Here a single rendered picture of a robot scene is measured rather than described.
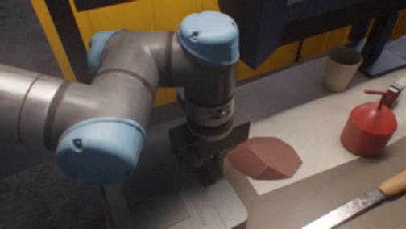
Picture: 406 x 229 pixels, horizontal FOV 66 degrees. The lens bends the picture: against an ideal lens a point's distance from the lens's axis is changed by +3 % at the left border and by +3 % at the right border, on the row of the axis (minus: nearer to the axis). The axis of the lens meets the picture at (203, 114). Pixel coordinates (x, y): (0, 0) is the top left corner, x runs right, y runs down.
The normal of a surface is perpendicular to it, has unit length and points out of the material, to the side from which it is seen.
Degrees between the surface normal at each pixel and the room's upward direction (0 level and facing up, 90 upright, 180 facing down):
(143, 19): 90
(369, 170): 0
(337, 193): 0
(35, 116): 49
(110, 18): 90
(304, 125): 0
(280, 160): 24
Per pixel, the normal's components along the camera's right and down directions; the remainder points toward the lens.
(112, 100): 0.26, -0.67
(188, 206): -0.02, -0.71
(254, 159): -0.54, -0.27
